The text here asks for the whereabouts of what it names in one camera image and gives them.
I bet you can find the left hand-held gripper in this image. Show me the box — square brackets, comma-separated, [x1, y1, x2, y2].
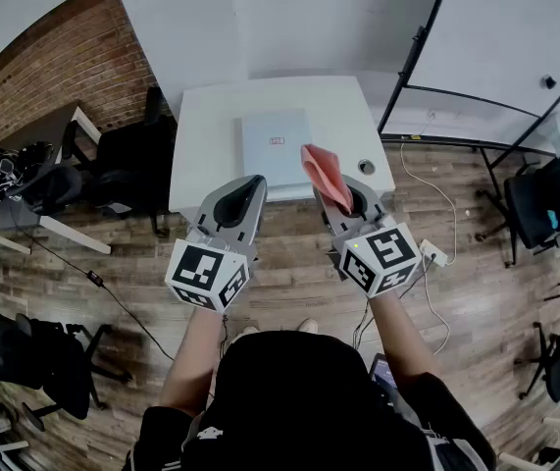
[164, 174, 268, 314]

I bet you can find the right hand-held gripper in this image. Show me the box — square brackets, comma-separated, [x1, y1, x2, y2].
[312, 174, 422, 299]

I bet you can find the pink cloth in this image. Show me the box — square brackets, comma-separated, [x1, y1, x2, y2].
[300, 143, 354, 214]

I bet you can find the person's right forearm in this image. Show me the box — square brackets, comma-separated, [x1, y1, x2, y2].
[367, 289, 441, 383]

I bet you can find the person's left forearm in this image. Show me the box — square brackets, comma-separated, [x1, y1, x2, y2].
[159, 305, 228, 419]

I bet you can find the white power strip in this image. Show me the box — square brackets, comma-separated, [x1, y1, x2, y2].
[419, 237, 450, 268]

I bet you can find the black smartphone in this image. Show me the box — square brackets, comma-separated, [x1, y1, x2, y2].
[368, 353, 399, 393]

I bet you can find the person's black shirt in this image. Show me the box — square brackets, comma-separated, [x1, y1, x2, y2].
[122, 330, 499, 471]

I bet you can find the dark grey desk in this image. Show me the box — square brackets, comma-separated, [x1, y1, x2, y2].
[0, 101, 113, 257]

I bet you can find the black framed whiteboard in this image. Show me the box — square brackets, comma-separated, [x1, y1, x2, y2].
[376, 0, 560, 166]

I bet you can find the white cable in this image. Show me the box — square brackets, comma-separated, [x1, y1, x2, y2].
[399, 142, 458, 267]

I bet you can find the black cable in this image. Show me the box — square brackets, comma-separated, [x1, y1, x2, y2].
[9, 203, 178, 362]

